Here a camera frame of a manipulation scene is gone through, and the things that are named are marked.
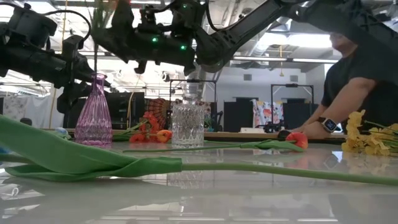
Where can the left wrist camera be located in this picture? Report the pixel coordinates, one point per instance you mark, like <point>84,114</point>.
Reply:
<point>72,46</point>

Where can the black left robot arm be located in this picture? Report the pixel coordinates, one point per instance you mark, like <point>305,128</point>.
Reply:
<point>28,59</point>

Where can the dark chair back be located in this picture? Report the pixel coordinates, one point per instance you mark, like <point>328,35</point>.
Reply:
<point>26,122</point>

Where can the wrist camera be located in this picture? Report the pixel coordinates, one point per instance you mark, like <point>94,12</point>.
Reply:
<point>72,46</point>
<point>150,18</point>

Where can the blue tulip with green leaves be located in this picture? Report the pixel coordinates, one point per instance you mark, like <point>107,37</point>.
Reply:
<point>61,130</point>

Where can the blue tulip flower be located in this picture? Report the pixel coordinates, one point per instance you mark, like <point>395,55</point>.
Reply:
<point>3,150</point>

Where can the black partition panel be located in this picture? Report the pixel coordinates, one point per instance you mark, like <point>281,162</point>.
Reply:
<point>237,115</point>
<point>295,115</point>

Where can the purple ribbed glass vase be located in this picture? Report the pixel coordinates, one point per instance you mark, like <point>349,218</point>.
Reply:
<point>93,124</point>

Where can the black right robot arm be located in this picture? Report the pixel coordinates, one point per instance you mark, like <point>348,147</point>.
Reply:
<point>236,31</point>

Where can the yellow hanging pendant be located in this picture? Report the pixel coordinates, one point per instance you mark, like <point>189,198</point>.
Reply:
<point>281,74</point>

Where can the orange tulip with green stem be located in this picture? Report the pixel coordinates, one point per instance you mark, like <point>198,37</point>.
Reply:
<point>298,140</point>
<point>164,136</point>

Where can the wall air vent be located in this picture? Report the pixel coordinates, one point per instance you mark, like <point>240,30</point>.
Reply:
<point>293,78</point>
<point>247,77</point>

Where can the long wooden desk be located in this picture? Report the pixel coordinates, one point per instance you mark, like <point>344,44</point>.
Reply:
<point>224,136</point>

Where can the green tulip stem with leaf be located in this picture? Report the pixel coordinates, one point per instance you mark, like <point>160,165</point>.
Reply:
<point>62,155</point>

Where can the clear crystal glass vase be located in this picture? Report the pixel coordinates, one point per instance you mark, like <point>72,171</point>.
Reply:
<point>188,127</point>

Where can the black monitor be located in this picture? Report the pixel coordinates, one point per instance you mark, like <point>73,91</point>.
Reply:
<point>127,109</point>

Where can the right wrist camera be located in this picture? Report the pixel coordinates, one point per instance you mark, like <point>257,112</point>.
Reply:
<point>150,18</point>

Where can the yellow flower bunch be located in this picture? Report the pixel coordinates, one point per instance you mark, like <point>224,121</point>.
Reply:
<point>370,141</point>

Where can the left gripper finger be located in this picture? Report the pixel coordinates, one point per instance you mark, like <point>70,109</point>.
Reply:
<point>94,82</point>
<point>69,101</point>

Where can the small potted plant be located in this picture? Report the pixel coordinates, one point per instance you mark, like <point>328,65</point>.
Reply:
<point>210,126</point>

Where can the black computer mouse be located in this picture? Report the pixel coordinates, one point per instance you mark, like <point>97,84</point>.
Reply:
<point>282,134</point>

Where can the white power strip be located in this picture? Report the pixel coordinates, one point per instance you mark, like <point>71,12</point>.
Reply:
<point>250,130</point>

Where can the long ceiling light strip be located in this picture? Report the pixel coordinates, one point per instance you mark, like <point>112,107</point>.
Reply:
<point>261,58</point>
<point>317,60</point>

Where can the black desk device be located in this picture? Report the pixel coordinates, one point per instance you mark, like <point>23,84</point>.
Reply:
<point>270,127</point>

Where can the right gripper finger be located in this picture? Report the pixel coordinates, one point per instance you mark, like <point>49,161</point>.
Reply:
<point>119,15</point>
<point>118,45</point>

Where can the person's hand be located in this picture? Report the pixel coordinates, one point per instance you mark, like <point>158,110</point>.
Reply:
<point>314,132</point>

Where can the narrow black panel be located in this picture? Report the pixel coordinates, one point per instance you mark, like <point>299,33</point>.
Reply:
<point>70,121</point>

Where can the floral patterned cloth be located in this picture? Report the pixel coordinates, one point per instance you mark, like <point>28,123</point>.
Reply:
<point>264,113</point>

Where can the person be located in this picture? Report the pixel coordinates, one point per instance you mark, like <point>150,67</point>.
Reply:
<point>357,90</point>

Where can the orange mandala tapestry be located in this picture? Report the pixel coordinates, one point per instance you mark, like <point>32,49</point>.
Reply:
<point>158,109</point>

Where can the silver ventilation duct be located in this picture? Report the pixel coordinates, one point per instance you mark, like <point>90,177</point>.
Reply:
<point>264,40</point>

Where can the white hanging sheet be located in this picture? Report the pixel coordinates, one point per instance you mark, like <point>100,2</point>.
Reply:
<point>37,109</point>

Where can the smartwatch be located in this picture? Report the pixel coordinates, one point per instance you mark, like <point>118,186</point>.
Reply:
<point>328,124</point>

